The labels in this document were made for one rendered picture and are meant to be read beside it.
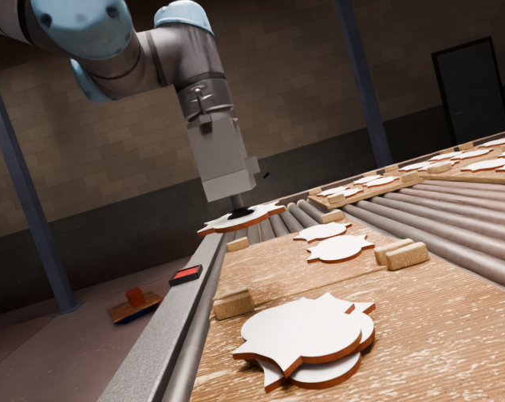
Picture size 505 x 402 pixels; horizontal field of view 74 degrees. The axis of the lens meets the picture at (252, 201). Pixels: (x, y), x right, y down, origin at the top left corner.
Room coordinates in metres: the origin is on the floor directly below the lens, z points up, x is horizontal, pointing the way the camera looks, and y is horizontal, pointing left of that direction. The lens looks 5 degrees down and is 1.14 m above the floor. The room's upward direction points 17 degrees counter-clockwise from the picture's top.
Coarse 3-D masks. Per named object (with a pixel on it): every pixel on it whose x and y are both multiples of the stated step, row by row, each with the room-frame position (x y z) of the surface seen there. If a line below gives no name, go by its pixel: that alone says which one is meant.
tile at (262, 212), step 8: (248, 208) 0.56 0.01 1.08; (256, 208) 0.52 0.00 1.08; (264, 208) 0.49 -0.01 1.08; (272, 208) 0.47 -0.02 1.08; (280, 208) 0.46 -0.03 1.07; (224, 216) 0.54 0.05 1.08; (248, 216) 0.46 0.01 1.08; (256, 216) 0.44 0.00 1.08; (264, 216) 0.44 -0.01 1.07; (208, 224) 0.50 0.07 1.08; (216, 224) 0.48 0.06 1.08; (224, 224) 0.45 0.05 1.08; (232, 224) 0.43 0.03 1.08; (240, 224) 0.43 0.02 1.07; (248, 224) 0.43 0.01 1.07; (200, 232) 0.46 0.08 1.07; (208, 232) 0.46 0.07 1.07; (216, 232) 0.45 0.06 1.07; (224, 232) 0.43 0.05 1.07
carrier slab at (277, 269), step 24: (288, 240) 0.84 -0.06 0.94; (384, 240) 0.62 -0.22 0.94; (240, 264) 0.75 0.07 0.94; (264, 264) 0.70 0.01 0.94; (288, 264) 0.65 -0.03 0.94; (312, 264) 0.61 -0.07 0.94; (336, 264) 0.57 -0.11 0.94; (360, 264) 0.54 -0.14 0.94; (240, 288) 0.59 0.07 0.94; (264, 288) 0.56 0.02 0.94; (288, 288) 0.53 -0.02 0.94; (312, 288) 0.50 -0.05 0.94
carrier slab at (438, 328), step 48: (336, 288) 0.47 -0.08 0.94; (384, 288) 0.43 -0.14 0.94; (432, 288) 0.39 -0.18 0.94; (480, 288) 0.36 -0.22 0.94; (240, 336) 0.42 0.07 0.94; (384, 336) 0.32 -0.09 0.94; (432, 336) 0.30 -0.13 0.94; (480, 336) 0.28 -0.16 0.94; (240, 384) 0.32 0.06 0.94; (288, 384) 0.29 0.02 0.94; (384, 384) 0.26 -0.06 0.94; (432, 384) 0.24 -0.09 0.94; (480, 384) 0.23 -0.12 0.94
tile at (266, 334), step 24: (264, 312) 0.41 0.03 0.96; (288, 312) 0.39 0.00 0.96; (312, 312) 0.37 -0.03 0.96; (336, 312) 0.35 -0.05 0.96; (264, 336) 0.35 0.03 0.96; (288, 336) 0.33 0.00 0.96; (312, 336) 0.32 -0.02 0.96; (336, 336) 0.31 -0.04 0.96; (360, 336) 0.30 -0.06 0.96; (264, 360) 0.31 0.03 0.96; (288, 360) 0.29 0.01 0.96; (312, 360) 0.29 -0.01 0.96
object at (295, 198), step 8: (488, 136) 1.65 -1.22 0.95; (496, 136) 1.62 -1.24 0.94; (504, 136) 1.62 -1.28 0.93; (408, 160) 1.65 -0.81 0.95; (416, 160) 1.63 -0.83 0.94; (424, 160) 1.63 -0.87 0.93; (384, 168) 1.64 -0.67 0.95; (360, 176) 1.64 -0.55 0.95; (328, 184) 1.67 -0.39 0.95; (336, 184) 1.64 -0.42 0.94; (344, 184) 1.64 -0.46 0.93; (304, 192) 1.65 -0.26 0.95; (280, 200) 1.65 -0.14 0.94; (288, 200) 1.65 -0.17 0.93; (296, 200) 1.65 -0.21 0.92
